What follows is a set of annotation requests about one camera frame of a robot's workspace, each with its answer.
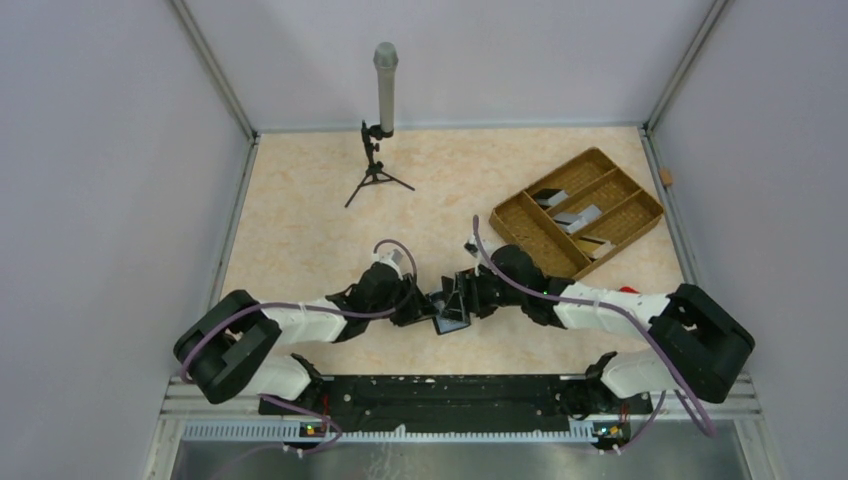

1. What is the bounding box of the black leather card holder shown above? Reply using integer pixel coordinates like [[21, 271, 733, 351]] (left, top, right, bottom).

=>
[[427, 291, 471, 335]]

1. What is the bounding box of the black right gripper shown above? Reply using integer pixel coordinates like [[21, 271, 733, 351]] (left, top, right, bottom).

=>
[[440, 264, 526, 322]]

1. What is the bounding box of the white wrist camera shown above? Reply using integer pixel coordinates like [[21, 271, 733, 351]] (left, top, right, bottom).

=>
[[372, 248, 405, 277], [463, 242, 480, 258]]

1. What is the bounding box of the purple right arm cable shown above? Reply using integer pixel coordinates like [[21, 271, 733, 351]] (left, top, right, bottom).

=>
[[471, 214, 718, 455]]

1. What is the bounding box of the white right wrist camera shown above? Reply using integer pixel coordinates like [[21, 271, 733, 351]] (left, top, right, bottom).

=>
[[463, 242, 480, 258]]

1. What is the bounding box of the black card stack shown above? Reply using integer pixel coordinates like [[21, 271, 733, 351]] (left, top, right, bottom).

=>
[[531, 188, 569, 209]]

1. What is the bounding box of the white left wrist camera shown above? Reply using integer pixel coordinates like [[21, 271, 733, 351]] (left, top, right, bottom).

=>
[[372, 248, 405, 277]]

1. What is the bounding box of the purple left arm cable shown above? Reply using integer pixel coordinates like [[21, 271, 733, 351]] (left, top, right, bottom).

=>
[[178, 239, 420, 480]]

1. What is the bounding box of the grey microphone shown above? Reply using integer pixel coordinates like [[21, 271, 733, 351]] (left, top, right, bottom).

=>
[[373, 42, 399, 138]]

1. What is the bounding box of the black mini tripod stand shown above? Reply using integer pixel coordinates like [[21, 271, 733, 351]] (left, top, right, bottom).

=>
[[344, 120, 415, 208]]

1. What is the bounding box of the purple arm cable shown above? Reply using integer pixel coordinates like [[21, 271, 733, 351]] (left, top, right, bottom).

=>
[[471, 214, 718, 455], [178, 239, 420, 480]]

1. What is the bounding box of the gold card stack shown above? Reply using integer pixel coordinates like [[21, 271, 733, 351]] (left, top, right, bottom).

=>
[[575, 236, 616, 261]]

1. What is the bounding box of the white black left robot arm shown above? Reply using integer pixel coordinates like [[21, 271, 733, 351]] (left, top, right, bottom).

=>
[[173, 261, 437, 414]]

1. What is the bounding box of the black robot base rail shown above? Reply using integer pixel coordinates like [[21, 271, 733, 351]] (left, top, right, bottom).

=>
[[293, 374, 654, 433]]

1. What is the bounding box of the silver card stack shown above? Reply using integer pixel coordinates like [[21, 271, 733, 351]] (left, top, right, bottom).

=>
[[552, 204, 602, 234]]

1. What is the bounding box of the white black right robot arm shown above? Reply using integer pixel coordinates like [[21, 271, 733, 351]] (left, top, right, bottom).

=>
[[442, 245, 756, 412]]

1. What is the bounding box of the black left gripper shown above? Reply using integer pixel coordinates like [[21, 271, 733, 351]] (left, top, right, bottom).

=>
[[368, 272, 439, 327]]

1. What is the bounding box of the small wooden wall block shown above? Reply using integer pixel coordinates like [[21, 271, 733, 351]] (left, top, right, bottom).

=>
[[658, 168, 674, 188]]

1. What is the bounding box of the woven wicker divided tray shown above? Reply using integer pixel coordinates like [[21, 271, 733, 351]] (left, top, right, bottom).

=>
[[489, 147, 664, 279]]

